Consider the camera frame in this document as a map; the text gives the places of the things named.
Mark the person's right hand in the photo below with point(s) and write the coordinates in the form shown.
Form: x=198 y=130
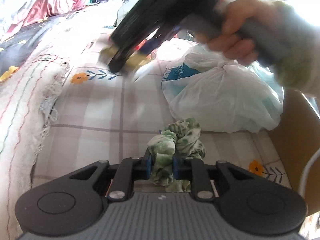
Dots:
x=232 y=45

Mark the brown cardboard box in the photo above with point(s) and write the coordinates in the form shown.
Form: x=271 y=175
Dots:
x=296 y=138

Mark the gold tissue pack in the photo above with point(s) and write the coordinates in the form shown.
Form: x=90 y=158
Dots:
x=116 y=62

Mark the pink and grey quilt pile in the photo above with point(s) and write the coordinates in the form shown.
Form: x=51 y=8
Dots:
x=16 y=14

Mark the green white patterned cloth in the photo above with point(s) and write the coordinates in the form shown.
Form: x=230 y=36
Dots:
x=181 y=137

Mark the white and blue plastic bag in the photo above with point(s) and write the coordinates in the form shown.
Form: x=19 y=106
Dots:
x=220 y=94

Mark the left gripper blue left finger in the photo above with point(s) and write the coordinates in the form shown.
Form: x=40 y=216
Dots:
x=143 y=167

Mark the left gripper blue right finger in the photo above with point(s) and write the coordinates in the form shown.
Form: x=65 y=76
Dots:
x=181 y=168

